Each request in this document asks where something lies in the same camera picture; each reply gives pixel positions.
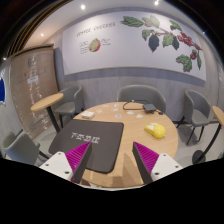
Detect coffee cherries wall poster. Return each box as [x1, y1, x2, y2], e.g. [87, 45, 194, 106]
[62, 11, 206, 80]

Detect small white box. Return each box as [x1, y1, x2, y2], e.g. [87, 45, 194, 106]
[81, 111, 95, 119]

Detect grey chair front left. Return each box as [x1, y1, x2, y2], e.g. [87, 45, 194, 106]
[1, 132, 48, 165]

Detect grey chair left back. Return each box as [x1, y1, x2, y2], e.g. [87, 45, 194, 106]
[54, 85, 84, 124]

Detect round wooden table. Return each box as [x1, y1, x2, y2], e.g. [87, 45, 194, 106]
[83, 102, 178, 188]

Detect wooden wall panel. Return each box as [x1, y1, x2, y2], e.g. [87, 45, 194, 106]
[10, 45, 58, 139]

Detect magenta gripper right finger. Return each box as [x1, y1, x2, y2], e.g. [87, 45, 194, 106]
[132, 141, 184, 185]

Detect black power adapter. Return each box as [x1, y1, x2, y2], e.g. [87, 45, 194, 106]
[143, 104, 156, 112]

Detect grey chair right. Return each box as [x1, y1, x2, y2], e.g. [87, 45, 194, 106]
[177, 89, 211, 141]

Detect dark grey mouse pad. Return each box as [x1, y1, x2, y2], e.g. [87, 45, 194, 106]
[49, 119, 124, 174]

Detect small round side table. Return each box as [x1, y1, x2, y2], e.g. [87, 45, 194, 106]
[31, 93, 64, 132]

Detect black cable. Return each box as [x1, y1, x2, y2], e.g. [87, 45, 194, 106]
[122, 99, 164, 116]

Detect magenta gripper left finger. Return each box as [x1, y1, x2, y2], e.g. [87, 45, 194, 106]
[39, 141, 93, 184]

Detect grey chair behind table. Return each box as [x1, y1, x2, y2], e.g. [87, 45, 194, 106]
[117, 85, 166, 113]

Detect yellow computer mouse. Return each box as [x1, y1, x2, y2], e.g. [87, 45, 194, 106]
[144, 123, 166, 139]

